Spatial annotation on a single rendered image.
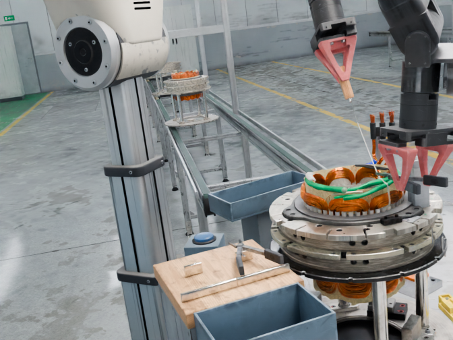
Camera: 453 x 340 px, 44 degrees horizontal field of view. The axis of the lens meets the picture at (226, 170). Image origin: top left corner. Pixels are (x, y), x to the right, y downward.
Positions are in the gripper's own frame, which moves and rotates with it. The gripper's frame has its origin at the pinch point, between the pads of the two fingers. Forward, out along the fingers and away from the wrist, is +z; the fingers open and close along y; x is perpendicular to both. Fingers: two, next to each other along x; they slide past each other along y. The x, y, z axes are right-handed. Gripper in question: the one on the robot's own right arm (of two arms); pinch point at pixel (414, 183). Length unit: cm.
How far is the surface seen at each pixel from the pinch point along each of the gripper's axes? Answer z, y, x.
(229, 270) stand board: 13.7, -27.9, 11.8
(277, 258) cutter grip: 10.6, -22.6, 5.7
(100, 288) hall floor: 119, 9, 250
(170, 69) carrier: 0, 153, 479
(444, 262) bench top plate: 34, 46, 32
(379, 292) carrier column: 19.5, -3.4, 2.9
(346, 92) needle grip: -13.6, -1.5, 15.7
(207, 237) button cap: 15.3, -21.9, 32.5
